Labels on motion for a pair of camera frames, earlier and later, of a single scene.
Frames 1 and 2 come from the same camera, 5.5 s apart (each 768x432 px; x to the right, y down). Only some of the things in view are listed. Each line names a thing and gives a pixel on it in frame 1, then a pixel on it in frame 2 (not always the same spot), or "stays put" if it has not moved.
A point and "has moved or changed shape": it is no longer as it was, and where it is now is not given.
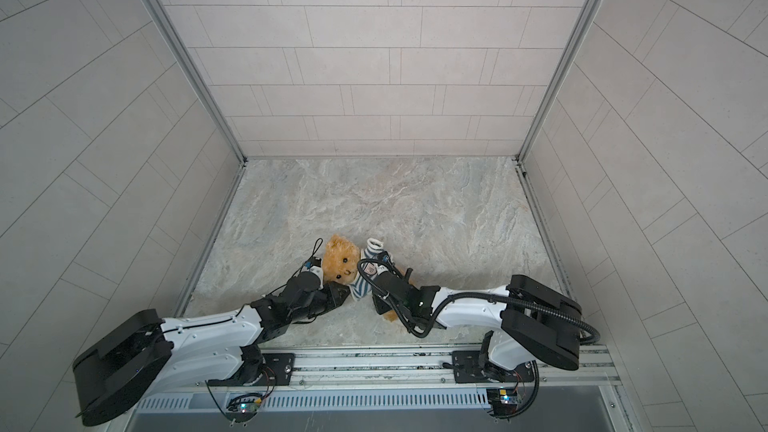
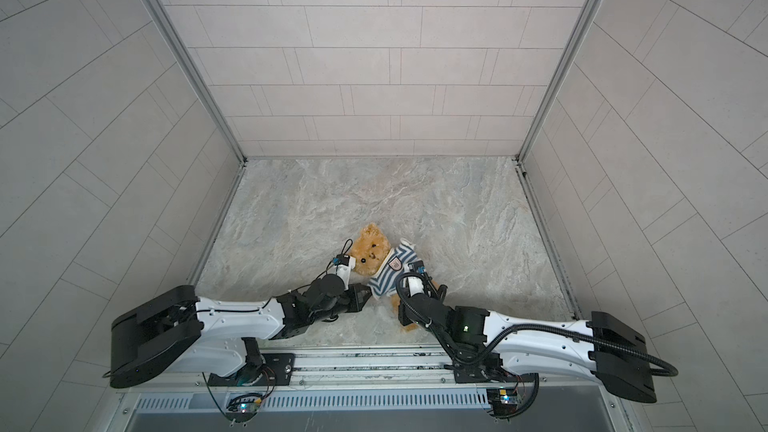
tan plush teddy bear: [341, 262] has moved or changed shape
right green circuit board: [503, 400] stays put
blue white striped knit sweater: [367, 266] → [385, 280]
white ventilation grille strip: [427, 400] stays put
